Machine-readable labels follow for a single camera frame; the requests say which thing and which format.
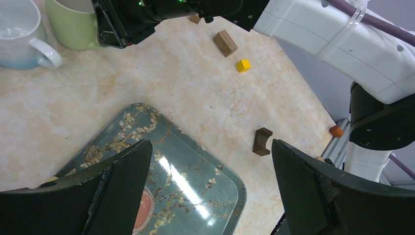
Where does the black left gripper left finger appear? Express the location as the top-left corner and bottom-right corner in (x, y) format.
(0, 140), (153, 235)

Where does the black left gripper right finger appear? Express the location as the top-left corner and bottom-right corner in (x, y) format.
(272, 139), (415, 235)

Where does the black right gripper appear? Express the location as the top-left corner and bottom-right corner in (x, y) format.
(91, 0), (208, 49)

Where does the terracotta upside-down mug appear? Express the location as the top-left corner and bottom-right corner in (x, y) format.
(133, 187), (155, 235)

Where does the light green mug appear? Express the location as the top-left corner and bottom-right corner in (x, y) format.
(45, 0), (101, 50)

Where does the white and blue mug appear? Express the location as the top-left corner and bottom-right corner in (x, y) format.
(0, 0), (63, 70)

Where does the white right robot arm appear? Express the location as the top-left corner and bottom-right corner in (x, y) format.
(92, 0), (415, 182)

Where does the yellow upside-down mug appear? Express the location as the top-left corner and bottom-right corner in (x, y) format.
(47, 176), (59, 182)

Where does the orange-brown wooden block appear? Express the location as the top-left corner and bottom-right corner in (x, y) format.
(329, 125), (344, 138)

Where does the curved brown wooden block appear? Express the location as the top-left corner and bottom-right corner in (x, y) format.
(188, 15), (202, 24)

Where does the dark brown wooden block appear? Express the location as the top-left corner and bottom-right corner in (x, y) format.
(253, 127), (273, 156)

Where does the teal floral serving tray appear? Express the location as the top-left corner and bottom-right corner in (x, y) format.
(56, 103), (247, 235)

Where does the brown rectangular wooden block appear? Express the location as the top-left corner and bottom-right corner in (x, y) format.
(213, 30), (238, 57)

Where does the small yellow cube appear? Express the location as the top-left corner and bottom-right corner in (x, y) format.
(236, 59), (251, 73)

